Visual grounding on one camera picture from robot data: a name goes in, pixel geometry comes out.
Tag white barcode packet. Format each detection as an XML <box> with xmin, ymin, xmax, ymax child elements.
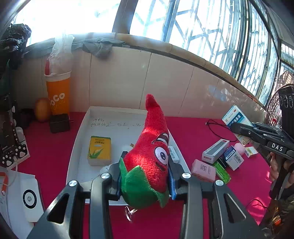
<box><xmin>168</xmin><ymin>146</ymin><xmax>179</xmax><ymax>163</ymax></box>

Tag red chili plush toy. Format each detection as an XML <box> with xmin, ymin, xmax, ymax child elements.
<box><xmin>119</xmin><ymin>94</ymin><xmax>169</xmax><ymax>209</ymax></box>

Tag white blue medicine box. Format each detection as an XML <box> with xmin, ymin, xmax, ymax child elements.
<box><xmin>223</xmin><ymin>146</ymin><xmax>244</xmax><ymax>171</ymax></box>

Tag large blue white box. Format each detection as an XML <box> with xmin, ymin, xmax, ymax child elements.
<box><xmin>222</xmin><ymin>105</ymin><xmax>252</xmax><ymax>127</ymax></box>

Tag black power adapter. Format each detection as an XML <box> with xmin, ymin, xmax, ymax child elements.
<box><xmin>49</xmin><ymin>113</ymin><xmax>73</xmax><ymax>133</ymax></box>

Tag green snack packet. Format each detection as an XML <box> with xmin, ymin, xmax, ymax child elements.
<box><xmin>213</xmin><ymin>161</ymin><xmax>231</xmax><ymax>184</ymax></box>

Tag long white grey box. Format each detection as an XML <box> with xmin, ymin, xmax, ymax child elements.
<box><xmin>202</xmin><ymin>139</ymin><xmax>230</xmax><ymax>164</ymax></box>

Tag person's right hand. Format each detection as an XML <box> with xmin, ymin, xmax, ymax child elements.
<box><xmin>268</xmin><ymin>151</ymin><xmax>294</xmax><ymax>184</ymax></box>

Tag wicker hanging chair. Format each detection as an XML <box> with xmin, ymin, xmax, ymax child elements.
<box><xmin>264</xmin><ymin>83</ymin><xmax>293</xmax><ymax>129</ymax></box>

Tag pink box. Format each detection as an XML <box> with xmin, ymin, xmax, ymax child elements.
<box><xmin>191</xmin><ymin>159</ymin><xmax>216</xmax><ymax>182</ymax></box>

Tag small yellow label box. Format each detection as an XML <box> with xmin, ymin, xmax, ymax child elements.
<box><xmin>244</xmin><ymin>146</ymin><xmax>258</xmax><ymax>158</ymax></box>

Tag yellow aloe box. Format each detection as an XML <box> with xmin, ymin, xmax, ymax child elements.
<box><xmin>87</xmin><ymin>136</ymin><xmax>111</xmax><ymax>166</ymax></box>

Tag pink pompom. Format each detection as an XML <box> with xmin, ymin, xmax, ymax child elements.
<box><xmin>234</xmin><ymin>143</ymin><xmax>245</xmax><ymax>156</ymax></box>

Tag white shallow box tray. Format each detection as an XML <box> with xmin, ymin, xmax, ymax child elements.
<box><xmin>66</xmin><ymin>106</ymin><xmax>191</xmax><ymax>206</ymax></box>

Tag white HP paper pouch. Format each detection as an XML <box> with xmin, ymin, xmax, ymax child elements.
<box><xmin>20</xmin><ymin>173</ymin><xmax>44</xmax><ymax>223</ymax></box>

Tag orange fruit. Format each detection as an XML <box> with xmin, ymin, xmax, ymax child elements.
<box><xmin>34</xmin><ymin>98</ymin><xmax>51</xmax><ymax>122</ymax></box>

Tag black phone on stand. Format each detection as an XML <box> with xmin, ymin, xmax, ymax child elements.
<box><xmin>1</xmin><ymin>94</ymin><xmax>29</xmax><ymax>168</ymax></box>

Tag orange paper cup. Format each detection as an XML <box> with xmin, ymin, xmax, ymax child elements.
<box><xmin>45</xmin><ymin>71</ymin><xmax>71</xmax><ymax>115</ymax></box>

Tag grey cloth on sill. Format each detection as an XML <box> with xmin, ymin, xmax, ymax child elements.
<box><xmin>23</xmin><ymin>37</ymin><xmax>130</xmax><ymax>59</ymax></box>

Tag black plastic bag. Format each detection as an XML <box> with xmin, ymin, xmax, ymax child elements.
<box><xmin>1</xmin><ymin>23</ymin><xmax>31</xmax><ymax>75</ymax></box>

